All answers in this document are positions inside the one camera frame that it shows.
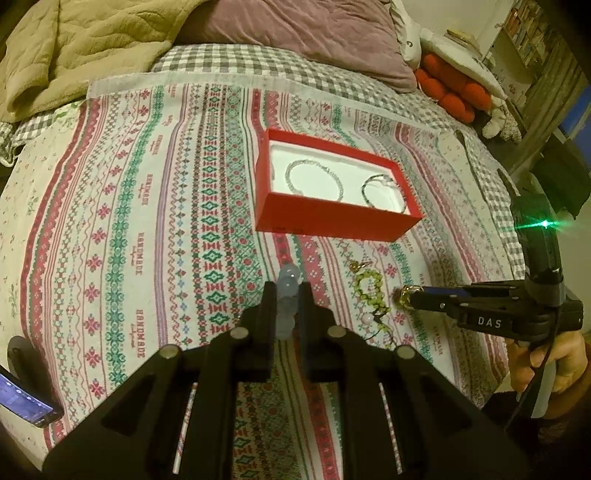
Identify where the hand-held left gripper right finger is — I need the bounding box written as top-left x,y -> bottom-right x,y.
298,281 -> 532,480

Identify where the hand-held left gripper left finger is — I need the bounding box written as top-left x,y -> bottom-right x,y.
41,281 -> 278,480

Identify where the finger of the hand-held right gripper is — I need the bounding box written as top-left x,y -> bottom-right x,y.
410,296 -> 457,320
416,285 -> 468,302

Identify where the pale blue bead bracelet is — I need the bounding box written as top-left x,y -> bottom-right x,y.
276,264 -> 303,341

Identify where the gold ring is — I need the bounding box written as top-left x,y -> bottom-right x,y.
398,285 -> 423,309

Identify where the green bead bracelet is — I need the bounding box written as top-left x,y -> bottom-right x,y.
353,272 -> 384,301

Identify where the red jewelry box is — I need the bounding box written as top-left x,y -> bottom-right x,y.
255,128 -> 424,243

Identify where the person's right hand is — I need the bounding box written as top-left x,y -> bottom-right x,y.
507,330 -> 591,418

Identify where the patterned knit-print cloth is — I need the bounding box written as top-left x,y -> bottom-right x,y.
0,69 -> 522,480

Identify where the floral plush toy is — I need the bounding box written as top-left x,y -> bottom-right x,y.
482,99 -> 526,141

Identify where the orange plush toy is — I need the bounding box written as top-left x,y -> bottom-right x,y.
413,53 -> 490,123

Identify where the white plush toy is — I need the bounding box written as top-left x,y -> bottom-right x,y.
392,0 -> 513,100

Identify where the smartphone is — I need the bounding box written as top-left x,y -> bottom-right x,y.
0,364 -> 63,431

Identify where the bookshelf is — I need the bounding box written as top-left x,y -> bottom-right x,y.
489,0 -> 583,112

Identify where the mauve pillow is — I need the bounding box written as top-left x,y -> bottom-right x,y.
175,0 -> 419,94

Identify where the beige quilted blanket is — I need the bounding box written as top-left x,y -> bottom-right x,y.
0,0 -> 208,124

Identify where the silver chain bracelet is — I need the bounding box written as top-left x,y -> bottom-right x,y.
285,159 -> 345,201

